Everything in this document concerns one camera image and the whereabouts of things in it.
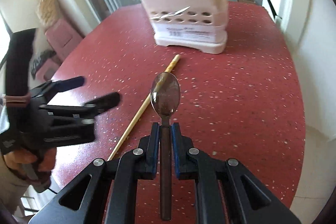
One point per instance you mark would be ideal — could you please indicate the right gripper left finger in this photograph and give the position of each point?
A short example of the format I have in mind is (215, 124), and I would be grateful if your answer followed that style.
(105, 191)

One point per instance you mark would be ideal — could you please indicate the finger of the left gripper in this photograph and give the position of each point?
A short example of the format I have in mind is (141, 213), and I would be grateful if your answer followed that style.
(63, 86)
(103, 104)

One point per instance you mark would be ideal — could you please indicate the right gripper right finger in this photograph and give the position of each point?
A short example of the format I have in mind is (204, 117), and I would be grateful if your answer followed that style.
(225, 191)

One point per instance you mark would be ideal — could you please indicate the orange dotted bamboo chopstick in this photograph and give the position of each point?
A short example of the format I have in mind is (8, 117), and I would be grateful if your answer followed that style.
(139, 113)

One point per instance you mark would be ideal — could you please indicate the dark brown plastic spoon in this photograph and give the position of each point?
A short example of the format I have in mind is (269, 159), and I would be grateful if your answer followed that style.
(165, 96)

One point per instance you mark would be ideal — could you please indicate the person's left hand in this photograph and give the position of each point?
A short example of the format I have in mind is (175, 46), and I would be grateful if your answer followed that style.
(15, 160)

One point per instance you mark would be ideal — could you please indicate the pink plastic stool stack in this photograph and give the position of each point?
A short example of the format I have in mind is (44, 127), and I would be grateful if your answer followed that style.
(63, 39)

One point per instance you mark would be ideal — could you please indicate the bag of yellow balls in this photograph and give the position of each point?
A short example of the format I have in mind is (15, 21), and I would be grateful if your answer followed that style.
(48, 12)

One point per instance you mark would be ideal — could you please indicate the beige plastic utensil holder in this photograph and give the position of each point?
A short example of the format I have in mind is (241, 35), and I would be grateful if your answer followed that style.
(197, 24)

